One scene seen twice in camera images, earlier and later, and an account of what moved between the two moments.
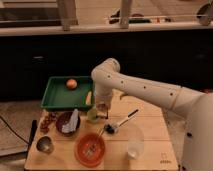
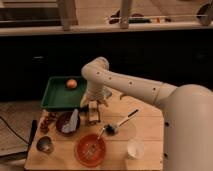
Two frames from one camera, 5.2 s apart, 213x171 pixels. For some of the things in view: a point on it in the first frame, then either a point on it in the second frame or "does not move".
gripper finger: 107,113 to 98,103
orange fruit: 71,83 does not move
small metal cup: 45,144 does not move
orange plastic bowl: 89,149 does not move
